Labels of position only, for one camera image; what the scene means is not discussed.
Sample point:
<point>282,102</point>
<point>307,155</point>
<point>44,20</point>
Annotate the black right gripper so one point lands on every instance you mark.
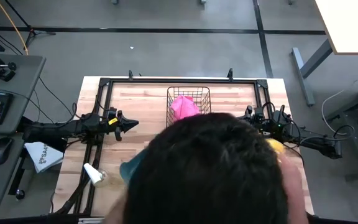
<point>256,119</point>

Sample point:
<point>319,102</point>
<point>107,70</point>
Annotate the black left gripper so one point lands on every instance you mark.
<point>115,121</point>

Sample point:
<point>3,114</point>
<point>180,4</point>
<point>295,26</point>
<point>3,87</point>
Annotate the pink microfiber towel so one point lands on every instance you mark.
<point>183,107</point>

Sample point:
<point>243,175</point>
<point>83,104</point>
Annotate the person's forearm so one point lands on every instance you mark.
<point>115,214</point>

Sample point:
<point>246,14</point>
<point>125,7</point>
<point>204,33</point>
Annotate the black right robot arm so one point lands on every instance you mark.
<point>315,143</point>

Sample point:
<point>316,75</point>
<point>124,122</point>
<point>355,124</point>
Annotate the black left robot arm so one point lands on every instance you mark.
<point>51,130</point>

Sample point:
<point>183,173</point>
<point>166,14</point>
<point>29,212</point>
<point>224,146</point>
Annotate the yellow microfiber towel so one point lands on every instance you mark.
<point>275,145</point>

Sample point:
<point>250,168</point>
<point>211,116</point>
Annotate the teal plastic bin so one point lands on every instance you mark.
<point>130,168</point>

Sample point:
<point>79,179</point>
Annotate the grey table leg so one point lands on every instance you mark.
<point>303,81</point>

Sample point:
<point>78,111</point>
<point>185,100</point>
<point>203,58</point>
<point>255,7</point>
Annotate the person's head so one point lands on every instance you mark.
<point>204,168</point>

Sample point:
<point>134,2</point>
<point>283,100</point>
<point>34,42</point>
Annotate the white printed paper sheet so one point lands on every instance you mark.
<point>45,158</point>

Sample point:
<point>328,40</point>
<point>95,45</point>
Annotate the black caster wheel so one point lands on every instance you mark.
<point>20,194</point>

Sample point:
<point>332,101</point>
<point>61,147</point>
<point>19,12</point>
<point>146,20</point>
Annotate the black computer mouse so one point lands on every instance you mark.
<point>2,151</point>

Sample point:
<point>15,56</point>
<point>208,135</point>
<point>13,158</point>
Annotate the white table top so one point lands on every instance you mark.
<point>350,25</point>

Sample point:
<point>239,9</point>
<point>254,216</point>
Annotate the black tripod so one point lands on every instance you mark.
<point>31,31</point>

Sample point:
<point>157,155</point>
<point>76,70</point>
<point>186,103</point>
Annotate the black frame clamp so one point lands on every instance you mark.
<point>130,74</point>
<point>230,73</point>

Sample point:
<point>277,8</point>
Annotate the black aluminium table frame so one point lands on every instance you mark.
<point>182,81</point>

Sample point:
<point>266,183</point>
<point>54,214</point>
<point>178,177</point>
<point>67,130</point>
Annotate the silver metal bracket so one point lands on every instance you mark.
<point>90,220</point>

